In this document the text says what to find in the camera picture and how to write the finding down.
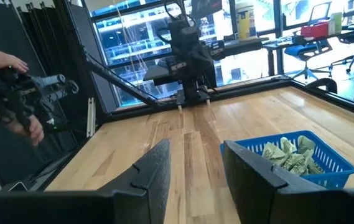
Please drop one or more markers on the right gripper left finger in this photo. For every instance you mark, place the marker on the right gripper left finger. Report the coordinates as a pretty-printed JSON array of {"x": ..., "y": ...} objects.
[{"x": 151, "y": 186}]

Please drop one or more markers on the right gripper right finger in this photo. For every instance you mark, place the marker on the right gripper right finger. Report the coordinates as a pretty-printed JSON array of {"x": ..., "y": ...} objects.
[{"x": 251, "y": 186}]

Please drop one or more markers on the blue plastic basket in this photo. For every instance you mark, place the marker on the blue plastic basket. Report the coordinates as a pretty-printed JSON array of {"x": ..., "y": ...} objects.
[{"x": 335, "y": 169}]

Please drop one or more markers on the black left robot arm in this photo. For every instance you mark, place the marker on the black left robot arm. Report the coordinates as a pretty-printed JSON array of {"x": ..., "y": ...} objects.
[{"x": 184, "y": 31}]

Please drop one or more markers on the dark grey desk top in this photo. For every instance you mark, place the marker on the dark grey desk top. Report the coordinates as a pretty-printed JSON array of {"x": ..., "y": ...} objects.
[{"x": 242, "y": 46}]

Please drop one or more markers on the large blue-framed window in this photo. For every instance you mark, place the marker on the large blue-framed window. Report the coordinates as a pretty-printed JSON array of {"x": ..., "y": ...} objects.
[{"x": 133, "y": 40}]

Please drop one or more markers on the yellow wipes canister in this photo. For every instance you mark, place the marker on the yellow wipes canister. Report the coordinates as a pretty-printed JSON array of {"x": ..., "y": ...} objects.
[{"x": 245, "y": 21}]

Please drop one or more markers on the black diagonal bar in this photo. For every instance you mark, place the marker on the black diagonal bar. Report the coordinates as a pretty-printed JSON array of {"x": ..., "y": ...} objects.
[{"x": 123, "y": 84}]

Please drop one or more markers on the dark long desk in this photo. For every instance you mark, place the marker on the dark long desk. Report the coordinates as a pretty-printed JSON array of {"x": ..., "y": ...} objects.
[{"x": 276, "y": 46}]

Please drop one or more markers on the blue office chair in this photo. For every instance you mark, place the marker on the blue office chair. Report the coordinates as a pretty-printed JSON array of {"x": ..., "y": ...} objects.
[{"x": 307, "y": 51}]

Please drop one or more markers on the red box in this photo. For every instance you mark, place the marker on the red box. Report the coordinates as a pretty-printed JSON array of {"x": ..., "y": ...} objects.
[{"x": 315, "y": 30}]

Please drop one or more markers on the dark smartphone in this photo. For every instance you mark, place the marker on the dark smartphone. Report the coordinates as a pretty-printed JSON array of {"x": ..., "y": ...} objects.
[{"x": 17, "y": 186}]

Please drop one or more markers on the black computer monitor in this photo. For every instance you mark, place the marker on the black computer monitor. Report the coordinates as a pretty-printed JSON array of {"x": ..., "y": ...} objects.
[{"x": 319, "y": 11}]

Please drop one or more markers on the pale green box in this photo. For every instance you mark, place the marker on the pale green box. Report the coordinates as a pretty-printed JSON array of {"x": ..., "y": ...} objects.
[{"x": 336, "y": 23}]

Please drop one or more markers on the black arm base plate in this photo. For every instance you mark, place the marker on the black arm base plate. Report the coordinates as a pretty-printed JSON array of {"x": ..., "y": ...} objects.
[{"x": 192, "y": 99}]

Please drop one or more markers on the white strip bracket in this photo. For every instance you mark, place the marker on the white strip bracket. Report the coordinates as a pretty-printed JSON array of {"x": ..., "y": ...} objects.
[{"x": 90, "y": 118}]

